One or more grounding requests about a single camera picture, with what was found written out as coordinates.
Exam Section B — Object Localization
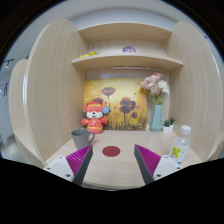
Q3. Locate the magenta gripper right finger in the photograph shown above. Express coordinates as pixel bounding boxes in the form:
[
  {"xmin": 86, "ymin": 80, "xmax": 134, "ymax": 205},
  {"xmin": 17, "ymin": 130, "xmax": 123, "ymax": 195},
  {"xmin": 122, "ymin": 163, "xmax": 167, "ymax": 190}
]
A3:
[{"xmin": 134, "ymin": 145, "xmax": 161, "ymax": 184}]

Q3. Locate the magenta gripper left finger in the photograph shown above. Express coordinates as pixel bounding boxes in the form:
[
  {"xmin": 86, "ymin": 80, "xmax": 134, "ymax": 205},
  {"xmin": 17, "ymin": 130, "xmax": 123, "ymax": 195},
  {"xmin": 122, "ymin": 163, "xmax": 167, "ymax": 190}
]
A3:
[{"xmin": 66, "ymin": 145, "xmax": 93, "ymax": 186}]

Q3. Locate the clear plastic water bottle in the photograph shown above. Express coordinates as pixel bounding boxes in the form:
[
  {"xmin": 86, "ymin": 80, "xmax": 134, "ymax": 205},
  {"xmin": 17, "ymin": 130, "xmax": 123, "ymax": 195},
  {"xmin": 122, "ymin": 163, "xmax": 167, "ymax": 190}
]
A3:
[{"xmin": 169, "ymin": 125, "xmax": 191, "ymax": 164}]

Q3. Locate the grey ceramic mug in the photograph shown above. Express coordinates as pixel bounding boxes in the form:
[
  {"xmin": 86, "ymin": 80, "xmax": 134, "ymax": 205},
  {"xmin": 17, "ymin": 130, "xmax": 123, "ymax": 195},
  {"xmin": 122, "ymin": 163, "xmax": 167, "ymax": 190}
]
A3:
[{"xmin": 71, "ymin": 128, "xmax": 95, "ymax": 150}]

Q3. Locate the red round coaster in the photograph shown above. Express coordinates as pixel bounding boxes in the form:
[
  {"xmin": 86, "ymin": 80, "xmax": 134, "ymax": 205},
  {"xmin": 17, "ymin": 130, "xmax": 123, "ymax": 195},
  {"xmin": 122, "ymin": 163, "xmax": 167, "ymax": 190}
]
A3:
[{"xmin": 102, "ymin": 146, "xmax": 120, "ymax": 157}]

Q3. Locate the teal ceramic vase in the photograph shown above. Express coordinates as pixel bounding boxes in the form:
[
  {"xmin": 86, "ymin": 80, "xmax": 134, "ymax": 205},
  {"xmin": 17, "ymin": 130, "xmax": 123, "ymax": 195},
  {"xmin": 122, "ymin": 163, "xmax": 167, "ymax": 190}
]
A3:
[{"xmin": 150, "ymin": 105, "xmax": 163, "ymax": 133}]

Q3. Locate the small potted plant white pot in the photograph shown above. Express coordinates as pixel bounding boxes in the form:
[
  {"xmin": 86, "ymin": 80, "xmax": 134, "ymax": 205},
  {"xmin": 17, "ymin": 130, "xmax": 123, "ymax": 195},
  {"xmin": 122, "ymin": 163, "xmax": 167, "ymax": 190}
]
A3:
[{"xmin": 163, "ymin": 119, "xmax": 171, "ymax": 134}]

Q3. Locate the red plush fortune toy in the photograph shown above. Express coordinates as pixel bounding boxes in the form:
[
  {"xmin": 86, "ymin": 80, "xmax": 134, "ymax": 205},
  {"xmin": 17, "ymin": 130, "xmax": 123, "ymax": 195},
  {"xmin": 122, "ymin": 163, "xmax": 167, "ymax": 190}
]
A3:
[{"xmin": 81, "ymin": 101, "xmax": 108, "ymax": 134}]

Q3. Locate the yellow poppy flower painting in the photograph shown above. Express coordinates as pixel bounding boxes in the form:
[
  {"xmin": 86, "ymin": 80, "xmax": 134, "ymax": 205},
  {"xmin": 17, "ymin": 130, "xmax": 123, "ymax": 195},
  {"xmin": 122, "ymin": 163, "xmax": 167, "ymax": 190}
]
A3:
[{"xmin": 83, "ymin": 78, "xmax": 147, "ymax": 131}]

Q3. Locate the pink white flower bouquet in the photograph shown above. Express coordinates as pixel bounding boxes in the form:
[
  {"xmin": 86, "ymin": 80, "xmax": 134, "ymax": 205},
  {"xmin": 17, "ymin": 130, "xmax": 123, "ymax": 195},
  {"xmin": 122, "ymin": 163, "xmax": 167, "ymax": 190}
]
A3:
[{"xmin": 140, "ymin": 73, "xmax": 170, "ymax": 105}]

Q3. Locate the light wood shelf unit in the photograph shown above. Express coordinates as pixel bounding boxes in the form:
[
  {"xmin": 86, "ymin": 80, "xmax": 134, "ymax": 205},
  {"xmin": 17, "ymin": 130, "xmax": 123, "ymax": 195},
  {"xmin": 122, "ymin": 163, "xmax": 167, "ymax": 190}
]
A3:
[{"xmin": 9, "ymin": 19, "xmax": 224, "ymax": 189}]

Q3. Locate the under-shelf light bar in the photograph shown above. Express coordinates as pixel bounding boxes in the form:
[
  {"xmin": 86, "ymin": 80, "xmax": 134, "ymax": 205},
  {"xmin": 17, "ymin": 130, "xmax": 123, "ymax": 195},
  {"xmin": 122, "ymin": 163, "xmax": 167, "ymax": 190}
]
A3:
[{"xmin": 113, "ymin": 66, "xmax": 161, "ymax": 72}]

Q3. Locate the yellow toy on shelf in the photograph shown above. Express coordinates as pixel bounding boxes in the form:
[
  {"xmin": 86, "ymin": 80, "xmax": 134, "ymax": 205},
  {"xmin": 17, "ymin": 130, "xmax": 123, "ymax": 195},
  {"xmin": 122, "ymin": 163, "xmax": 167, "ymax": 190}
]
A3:
[{"xmin": 79, "ymin": 51, "xmax": 98, "ymax": 58}]

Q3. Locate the purple round object on shelf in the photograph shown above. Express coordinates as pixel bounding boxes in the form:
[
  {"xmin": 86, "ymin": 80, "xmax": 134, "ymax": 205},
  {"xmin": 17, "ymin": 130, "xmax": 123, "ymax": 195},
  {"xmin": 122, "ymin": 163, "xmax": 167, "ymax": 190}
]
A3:
[{"xmin": 123, "ymin": 46, "xmax": 136, "ymax": 53}]

